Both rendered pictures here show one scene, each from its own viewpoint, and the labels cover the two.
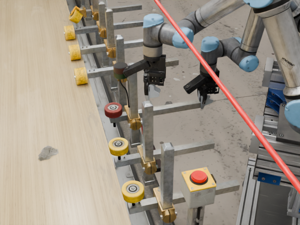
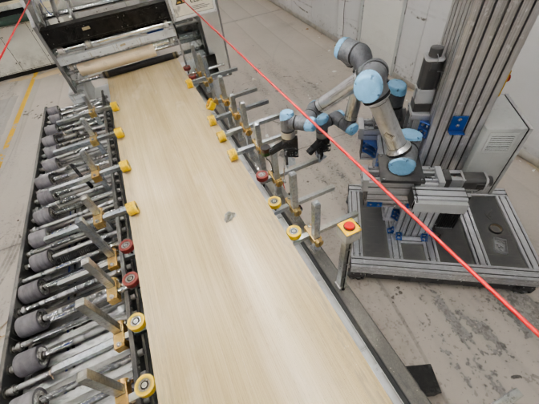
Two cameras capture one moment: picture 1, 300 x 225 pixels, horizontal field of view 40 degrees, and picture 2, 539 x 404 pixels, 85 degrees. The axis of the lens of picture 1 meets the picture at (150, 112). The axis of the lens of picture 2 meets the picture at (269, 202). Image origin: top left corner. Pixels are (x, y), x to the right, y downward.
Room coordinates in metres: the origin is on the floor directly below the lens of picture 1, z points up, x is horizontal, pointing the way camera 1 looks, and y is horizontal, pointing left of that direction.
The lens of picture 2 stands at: (0.06, 0.21, 2.20)
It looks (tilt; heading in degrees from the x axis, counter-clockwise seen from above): 48 degrees down; 358
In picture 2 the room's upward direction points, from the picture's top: 9 degrees counter-clockwise
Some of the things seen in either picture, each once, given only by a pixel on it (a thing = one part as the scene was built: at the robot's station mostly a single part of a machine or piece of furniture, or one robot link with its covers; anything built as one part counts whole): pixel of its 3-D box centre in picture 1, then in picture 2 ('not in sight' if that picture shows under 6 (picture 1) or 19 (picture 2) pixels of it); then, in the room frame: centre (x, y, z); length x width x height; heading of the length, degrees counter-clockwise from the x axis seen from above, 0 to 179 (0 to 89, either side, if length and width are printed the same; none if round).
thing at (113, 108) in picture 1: (114, 116); (262, 179); (1.49, 0.16, 0.85); 0.08 x 0.08 x 0.11
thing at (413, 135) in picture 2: not in sight; (407, 143); (1.18, -0.59, 1.21); 0.13 x 0.12 x 0.14; 146
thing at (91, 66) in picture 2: not in sight; (137, 54); (3.61, 1.21, 1.05); 1.43 x 0.12 x 0.12; 105
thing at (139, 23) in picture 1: (110, 26); (240, 110); (2.25, 0.23, 0.95); 0.50 x 0.04 x 0.04; 105
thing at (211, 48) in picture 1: (210, 50); (322, 123); (1.61, -0.27, 1.13); 0.09 x 0.08 x 0.11; 112
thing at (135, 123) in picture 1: (132, 117); (275, 178); (1.49, 0.08, 0.85); 0.14 x 0.06 x 0.05; 15
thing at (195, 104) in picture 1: (155, 111); (289, 171); (1.54, -0.03, 0.84); 0.43 x 0.03 x 0.04; 105
